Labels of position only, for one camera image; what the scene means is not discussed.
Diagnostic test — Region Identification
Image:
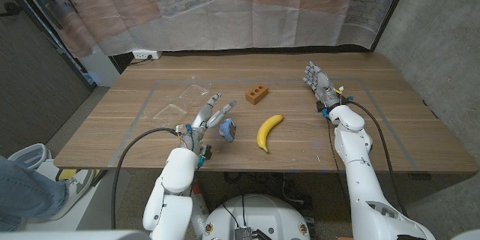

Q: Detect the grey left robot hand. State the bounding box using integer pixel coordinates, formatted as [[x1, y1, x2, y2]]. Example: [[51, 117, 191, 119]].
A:
[[176, 92, 238, 153]]

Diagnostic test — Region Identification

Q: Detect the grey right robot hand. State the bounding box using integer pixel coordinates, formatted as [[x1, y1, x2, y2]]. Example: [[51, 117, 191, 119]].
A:
[[302, 61, 344, 108]]

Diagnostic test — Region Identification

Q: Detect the blue toy camera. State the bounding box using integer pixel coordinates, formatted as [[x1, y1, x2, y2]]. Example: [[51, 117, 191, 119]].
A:
[[218, 118, 237, 143]]

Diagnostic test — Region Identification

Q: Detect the clear plastic clamshell container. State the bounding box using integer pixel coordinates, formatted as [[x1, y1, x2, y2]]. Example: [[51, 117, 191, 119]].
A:
[[152, 76, 212, 128]]

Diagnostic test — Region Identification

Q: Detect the brown toy brick block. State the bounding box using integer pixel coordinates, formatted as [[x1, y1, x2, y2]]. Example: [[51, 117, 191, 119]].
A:
[[245, 83, 269, 106]]

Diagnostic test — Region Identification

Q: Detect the yellow toy banana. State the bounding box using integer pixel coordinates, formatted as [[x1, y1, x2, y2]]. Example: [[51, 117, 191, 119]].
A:
[[256, 114, 285, 154]]

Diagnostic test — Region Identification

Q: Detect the white cylinder with orange label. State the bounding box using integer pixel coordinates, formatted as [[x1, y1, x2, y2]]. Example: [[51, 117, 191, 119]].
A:
[[189, 183, 210, 239]]

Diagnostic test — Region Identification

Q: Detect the white power strip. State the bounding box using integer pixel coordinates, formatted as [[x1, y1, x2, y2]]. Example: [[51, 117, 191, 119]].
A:
[[132, 49, 163, 60]]

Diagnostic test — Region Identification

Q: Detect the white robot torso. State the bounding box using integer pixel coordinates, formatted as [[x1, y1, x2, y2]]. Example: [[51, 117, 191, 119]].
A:
[[202, 193, 311, 240]]

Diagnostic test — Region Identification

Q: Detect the printed room backdrop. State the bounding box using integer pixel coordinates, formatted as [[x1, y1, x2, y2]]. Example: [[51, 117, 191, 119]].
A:
[[7, 0, 413, 59]]

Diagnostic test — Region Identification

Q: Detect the grey finned module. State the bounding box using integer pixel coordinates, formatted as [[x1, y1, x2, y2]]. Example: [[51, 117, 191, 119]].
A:
[[234, 226, 253, 240]]

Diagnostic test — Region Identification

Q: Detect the white floor platform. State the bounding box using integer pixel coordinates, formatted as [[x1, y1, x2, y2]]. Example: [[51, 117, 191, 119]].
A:
[[22, 159, 132, 232]]

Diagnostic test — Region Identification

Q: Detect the white grey sneaker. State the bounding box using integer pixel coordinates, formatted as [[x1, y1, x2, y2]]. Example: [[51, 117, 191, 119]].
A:
[[48, 168, 95, 221]]

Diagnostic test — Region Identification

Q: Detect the white ribbed footrest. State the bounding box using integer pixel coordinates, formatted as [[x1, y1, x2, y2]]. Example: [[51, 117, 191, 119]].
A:
[[6, 142, 52, 172]]

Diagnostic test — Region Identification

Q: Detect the person's leg in jeans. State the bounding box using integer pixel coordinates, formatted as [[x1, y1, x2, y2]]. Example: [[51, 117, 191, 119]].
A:
[[0, 157, 71, 232]]

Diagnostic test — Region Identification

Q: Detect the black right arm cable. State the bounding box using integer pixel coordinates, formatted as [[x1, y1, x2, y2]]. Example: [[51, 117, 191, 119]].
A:
[[346, 99, 408, 217]]

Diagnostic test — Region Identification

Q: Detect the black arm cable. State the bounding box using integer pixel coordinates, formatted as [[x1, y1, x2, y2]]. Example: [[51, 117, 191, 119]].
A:
[[346, 99, 408, 217], [110, 127, 181, 230]]

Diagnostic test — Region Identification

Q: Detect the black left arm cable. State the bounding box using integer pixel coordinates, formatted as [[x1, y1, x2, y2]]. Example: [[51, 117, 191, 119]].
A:
[[110, 127, 181, 230]]

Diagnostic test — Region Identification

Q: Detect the black door handle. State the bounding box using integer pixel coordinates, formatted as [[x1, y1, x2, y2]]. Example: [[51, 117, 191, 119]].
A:
[[0, 1, 22, 18]]

